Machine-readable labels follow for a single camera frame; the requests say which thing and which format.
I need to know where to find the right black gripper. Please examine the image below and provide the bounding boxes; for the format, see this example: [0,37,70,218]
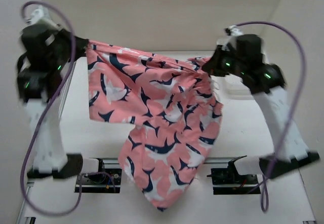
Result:
[202,45,246,78]

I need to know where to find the pink shark print shorts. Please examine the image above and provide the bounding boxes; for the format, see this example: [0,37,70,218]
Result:
[86,41,222,211]

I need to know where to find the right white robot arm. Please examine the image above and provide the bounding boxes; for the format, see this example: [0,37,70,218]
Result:
[202,34,320,183]

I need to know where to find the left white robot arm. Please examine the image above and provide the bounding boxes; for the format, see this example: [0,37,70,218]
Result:
[17,23,106,183]

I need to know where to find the white plastic basket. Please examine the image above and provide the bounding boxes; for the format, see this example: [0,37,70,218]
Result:
[224,76,251,96]

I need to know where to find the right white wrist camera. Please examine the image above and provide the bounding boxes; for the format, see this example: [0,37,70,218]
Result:
[217,25,244,51]

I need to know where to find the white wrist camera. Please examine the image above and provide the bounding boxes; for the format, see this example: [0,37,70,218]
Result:
[27,5,52,25]
[217,25,244,51]

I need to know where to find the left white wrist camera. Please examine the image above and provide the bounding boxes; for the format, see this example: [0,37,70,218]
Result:
[27,5,52,25]

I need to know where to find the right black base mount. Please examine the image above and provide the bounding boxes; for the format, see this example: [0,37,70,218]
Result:
[207,156,261,195]

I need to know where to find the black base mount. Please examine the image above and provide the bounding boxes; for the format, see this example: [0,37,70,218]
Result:
[74,158,122,194]
[207,156,261,195]

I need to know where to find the aluminium frame rail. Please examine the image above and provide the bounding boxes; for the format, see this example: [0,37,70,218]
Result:
[102,157,234,165]

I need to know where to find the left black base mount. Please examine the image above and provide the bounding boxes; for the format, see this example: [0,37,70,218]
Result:
[74,158,122,194]

